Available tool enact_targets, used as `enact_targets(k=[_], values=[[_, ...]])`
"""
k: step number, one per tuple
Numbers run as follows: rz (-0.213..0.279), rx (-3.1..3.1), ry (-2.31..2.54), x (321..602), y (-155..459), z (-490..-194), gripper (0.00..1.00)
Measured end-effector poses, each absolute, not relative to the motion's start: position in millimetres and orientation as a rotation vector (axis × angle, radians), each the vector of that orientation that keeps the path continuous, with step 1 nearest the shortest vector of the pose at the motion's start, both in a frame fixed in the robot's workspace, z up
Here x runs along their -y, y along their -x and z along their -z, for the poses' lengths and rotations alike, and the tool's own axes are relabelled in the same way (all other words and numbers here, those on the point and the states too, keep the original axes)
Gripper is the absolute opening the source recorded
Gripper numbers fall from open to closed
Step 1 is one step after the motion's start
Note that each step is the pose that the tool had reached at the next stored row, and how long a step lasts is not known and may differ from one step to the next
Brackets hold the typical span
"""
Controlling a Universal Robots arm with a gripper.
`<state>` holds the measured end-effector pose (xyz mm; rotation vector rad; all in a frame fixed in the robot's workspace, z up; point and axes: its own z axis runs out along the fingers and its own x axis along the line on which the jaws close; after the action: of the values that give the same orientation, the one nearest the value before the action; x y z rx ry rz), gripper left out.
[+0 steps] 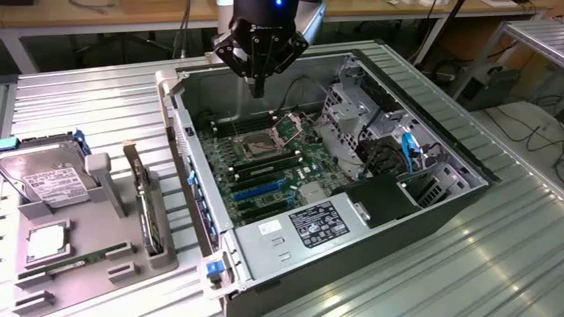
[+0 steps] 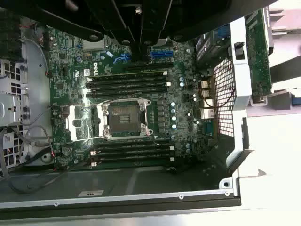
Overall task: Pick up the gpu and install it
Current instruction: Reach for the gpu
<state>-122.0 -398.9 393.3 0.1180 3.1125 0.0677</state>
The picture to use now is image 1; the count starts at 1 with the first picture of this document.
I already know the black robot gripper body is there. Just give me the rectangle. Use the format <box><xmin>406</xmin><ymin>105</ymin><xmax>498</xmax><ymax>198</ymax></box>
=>
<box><xmin>227</xmin><ymin>0</ymin><xmax>305</xmax><ymax>48</ymax></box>

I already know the graphics card with metal bracket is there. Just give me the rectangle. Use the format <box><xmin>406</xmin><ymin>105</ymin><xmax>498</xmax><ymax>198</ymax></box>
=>
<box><xmin>119</xmin><ymin>139</ymin><xmax>166</xmax><ymax>258</ymax></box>

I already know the black RAM slot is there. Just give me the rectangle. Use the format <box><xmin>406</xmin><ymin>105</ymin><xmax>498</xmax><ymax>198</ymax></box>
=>
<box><xmin>213</xmin><ymin>121</ymin><xmax>274</xmax><ymax>139</ymax></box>
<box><xmin>209</xmin><ymin>113</ymin><xmax>271</xmax><ymax>131</ymax></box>
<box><xmin>234</xmin><ymin>157</ymin><xmax>305</xmax><ymax>182</ymax></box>
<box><xmin>230</xmin><ymin>148</ymin><xmax>301</xmax><ymax>170</ymax></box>

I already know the thin metal locking lever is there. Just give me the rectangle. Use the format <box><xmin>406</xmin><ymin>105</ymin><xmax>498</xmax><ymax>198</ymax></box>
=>
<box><xmin>227</xmin><ymin>110</ymin><xmax>242</xmax><ymax>143</ymax></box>

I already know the metal socket cover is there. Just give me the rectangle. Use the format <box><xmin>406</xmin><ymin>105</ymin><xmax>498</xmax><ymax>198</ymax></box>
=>
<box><xmin>266</xmin><ymin>111</ymin><xmax>305</xmax><ymax>147</ymax></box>

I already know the metal disk bay cage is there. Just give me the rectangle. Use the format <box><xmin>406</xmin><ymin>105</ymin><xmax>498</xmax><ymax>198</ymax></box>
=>
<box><xmin>315</xmin><ymin>81</ymin><xmax>385</xmax><ymax>178</ymax></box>

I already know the black chair base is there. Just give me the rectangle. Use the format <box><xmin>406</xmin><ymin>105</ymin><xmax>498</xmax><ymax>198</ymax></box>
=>
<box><xmin>73</xmin><ymin>30</ymin><xmax>173</xmax><ymax>64</ymax></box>

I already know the wooden desk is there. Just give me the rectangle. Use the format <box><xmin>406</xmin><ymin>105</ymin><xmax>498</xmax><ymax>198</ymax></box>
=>
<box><xmin>0</xmin><ymin>0</ymin><xmax>551</xmax><ymax>75</ymax></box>

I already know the CPU socket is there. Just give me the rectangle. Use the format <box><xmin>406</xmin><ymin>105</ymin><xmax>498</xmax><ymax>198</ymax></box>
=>
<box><xmin>235</xmin><ymin>131</ymin><xmax>277</xmax><ymax>160</ymax></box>

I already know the green motherboard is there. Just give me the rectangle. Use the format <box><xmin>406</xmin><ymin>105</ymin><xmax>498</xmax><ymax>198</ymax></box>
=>
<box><xmin>195</xmin><ymin>110</ymin><xmax>349</xmax><ymax>228</ymax></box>

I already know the black expansion slot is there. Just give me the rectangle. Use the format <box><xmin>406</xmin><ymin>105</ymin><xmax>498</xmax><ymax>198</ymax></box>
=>
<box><xmin>239</xmin><ymin>199</ymin><xmax>291</xmax><ymax>223</ymax></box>
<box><xmin>227</xmin><ymin>174</ymin><xmax>286</xmax><ymax>193</ymax></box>

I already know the blue expansion slot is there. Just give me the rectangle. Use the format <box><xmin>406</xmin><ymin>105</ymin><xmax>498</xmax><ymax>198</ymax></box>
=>
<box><xmin>231</xmin><ymin>182</ymin><xmax>287</xmax><ymax>201</ymax></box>

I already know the silver chipset heatsink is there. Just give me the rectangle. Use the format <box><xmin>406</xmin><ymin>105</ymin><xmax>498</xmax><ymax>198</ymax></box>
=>
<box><xmin>297</xmin><ymin>184</ymin><xmax>327</xmax><ymax>203</ymax></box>

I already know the black box on floor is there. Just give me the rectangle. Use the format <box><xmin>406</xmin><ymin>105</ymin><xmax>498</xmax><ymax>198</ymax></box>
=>
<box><xmin>455</xmin><ymin>65</ymin><xmax>521</xmax><ymax>112</ymax></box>

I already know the grey power supply with label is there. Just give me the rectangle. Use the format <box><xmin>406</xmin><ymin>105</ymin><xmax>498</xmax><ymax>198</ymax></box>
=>
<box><xmin>234</xmin><ymin>193</ymin><xmax>425</xmax><ymax>281</ymax></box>

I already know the open black PC case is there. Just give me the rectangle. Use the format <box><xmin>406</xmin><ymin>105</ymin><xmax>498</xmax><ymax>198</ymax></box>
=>
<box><xmin>154</xmin><ymin>48</ymin><xmax>501</xmax><ymax>317</ymax></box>

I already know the grey parts rack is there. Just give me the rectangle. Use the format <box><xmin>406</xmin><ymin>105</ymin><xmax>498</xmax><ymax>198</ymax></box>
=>
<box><xmin>0</xmin><ymin>153</ymin><xmax>179</xmax><ymax>316</ymax></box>

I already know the silver CPU chip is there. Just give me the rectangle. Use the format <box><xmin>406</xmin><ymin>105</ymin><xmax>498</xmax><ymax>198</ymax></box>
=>
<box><xmin>25</xmin><ymin>227</ymin><xmax>67</xmax><ymax>259</ymax></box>

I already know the green RAM stick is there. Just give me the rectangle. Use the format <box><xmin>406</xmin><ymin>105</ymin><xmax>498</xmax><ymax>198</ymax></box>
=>
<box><xmin>15</xmin><ymin>242</ymin><xmax>127</xmax><ymax>279</ymax></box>

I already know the black wire in case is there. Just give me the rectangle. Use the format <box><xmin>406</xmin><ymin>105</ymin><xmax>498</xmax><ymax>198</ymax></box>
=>
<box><xmin>282</xmin><ymin>75</ymin><xmax>327</xmax><ymax>110</ymax></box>

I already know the coiled black cable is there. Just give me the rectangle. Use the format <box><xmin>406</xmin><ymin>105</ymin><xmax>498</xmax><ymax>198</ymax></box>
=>
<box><xmin>433</xmin><ymin>60</ymin><xmax>462</xmax><ymax>84</ymax></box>

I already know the blue data wire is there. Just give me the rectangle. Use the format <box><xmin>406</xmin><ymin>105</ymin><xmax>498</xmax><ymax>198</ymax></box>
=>
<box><xmin>399</xmin><ymin>131</ymin><xmax>419</xmax><ymax>175</ymax></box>

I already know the hard disk with blue bracket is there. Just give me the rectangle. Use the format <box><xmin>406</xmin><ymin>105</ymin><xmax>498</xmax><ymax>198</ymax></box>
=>
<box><xmin>0</xmin><ymin>128</ymin><xmax>102</xmax><ymax>209</ymax></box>

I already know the aluminium frame table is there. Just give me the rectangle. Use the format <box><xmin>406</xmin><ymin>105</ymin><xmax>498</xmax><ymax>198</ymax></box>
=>
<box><xmin>482</xmin><ymin>20</ymin><xmax>564</xmax><ymax>72</ymax></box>

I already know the black floor cable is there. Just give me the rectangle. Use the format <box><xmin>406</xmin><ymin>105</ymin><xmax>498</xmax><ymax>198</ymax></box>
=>
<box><xmin>483</xmin><ymin>95</ymin><xmax>564</xmax><ymax>153</ymax></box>

